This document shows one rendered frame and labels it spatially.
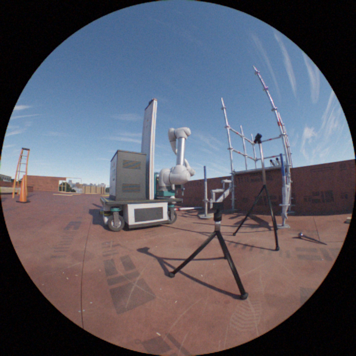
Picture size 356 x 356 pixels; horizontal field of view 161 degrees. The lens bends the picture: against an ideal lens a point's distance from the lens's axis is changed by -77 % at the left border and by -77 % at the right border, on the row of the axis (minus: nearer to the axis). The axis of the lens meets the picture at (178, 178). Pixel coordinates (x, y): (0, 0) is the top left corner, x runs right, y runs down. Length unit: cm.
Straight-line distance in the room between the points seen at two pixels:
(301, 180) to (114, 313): 240
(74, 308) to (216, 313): 48
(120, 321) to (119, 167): 122
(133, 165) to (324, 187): 264
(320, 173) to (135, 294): 241
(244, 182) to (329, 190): 161
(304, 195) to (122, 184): 249
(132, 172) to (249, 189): 200
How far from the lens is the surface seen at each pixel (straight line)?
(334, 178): 237
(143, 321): 50
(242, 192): 253
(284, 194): 143
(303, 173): 229
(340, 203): 243
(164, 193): 143
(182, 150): 153
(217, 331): 48
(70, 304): 61
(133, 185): 134
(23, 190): 417
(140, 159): 140
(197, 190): 331
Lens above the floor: 42
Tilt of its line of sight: 6 degrees up
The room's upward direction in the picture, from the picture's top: 1 degrees counter-clockwise
